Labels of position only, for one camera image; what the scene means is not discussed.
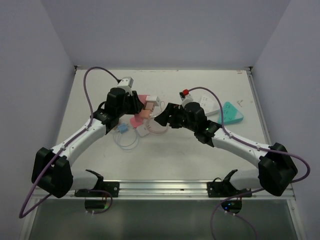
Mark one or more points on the pink triangular power strip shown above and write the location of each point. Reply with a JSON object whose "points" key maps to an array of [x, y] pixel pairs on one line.
{"points": [[137, 121]]}

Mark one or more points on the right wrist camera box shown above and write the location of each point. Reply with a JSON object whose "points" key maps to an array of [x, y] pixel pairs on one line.
{"points": [[185, 96]]}

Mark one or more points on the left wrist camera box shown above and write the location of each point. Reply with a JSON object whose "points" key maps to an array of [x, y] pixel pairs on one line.
{"points": [[126, 82]]}

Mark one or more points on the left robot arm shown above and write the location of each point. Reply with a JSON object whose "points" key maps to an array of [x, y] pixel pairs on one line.
{"points": [[52, 169]]}

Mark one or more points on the white charger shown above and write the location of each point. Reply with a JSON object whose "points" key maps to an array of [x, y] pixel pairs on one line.
{"points": [[153, 99]]}

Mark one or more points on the aluminium front rail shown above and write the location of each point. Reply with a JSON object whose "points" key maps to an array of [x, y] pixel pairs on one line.
{"points": [[167, 190]]}

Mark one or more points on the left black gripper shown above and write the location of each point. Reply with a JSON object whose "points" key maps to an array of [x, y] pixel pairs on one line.
{"points": [[136, 103]]}

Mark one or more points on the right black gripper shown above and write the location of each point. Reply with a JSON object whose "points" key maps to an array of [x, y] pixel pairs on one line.
{"points": [[173, 110]]}

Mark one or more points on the white plug adapter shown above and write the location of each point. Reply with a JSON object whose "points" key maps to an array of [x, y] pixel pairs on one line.
{"points": [[142, 130]]}

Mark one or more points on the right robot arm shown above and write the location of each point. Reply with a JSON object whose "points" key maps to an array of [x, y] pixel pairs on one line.
{"points": [[274, 169]]}

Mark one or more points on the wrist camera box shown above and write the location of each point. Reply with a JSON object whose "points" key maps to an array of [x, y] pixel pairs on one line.
{"points": [[126, 82], [185, 96]]}

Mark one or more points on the white power strip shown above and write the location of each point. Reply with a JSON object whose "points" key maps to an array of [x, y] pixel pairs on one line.
{"points": [[209, 105]]}

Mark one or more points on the blue charger plug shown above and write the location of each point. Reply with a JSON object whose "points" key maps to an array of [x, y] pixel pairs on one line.
{"points": [[122, 128]]}

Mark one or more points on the peach plug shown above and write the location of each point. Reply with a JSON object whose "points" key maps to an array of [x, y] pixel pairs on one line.
{"points": [[147, 112]]}

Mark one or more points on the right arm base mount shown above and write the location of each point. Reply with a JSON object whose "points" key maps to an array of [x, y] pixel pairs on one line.
{"points": [[222, 188]]}

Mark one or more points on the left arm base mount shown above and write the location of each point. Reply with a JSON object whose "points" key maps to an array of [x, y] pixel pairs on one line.
{"points": [[90, 184]]}

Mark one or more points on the teal triangular power strip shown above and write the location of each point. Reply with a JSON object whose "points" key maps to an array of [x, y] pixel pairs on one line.
{"points": [[231, 115]]}

